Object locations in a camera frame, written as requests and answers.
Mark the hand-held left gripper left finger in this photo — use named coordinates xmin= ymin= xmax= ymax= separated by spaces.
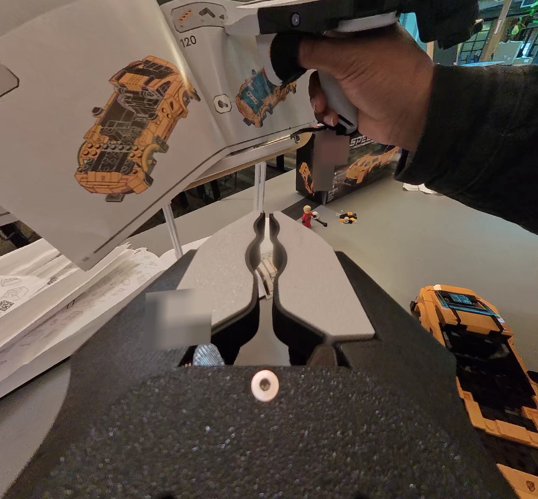
xmin=177 ymin=211 xmax=266 ymax=366

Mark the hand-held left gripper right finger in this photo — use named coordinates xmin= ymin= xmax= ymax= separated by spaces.
xmin=268 ymin=211 xmax=376 ymax=366

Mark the orange lego car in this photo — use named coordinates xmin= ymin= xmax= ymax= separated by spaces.
xmin=410 ymin=284 xmax=538 ymax=497

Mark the lego instruction booklet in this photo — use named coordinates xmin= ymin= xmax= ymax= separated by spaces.
xmin=0 ymin=0 xmax=320 ymax=273

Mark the person's right forearm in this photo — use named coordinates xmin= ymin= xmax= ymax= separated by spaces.
xmin=395 ymin=62 xmax=538 ymax=235

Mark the black lego box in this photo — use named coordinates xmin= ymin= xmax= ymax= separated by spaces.
xmin=295 ymin=129 xmax=409 ymax=206

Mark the person's right hand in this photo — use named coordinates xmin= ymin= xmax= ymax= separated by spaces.
xmin=299 ymin=24 xmax=434 ymax=154

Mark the white wooden book stand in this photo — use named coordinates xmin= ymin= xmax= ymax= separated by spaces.
xmin=162 ymin=123 xmax=320 ymax=258

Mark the red black gripper cable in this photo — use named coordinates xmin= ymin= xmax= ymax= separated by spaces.
xmin=290 ymin=123 xmax=337 ymax=136

